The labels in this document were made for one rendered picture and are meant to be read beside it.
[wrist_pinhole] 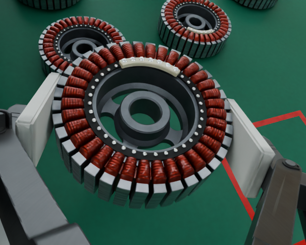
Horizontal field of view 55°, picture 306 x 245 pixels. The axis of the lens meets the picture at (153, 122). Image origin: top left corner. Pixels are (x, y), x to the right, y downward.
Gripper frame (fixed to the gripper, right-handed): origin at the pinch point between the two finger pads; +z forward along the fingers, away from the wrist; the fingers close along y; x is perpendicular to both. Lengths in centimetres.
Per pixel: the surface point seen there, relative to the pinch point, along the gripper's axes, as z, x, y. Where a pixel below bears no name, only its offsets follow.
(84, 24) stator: 25.0, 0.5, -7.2
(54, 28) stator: 23.1, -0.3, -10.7
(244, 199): 8.5, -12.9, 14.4
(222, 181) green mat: 10.3, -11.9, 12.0
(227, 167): 11.8, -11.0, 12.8
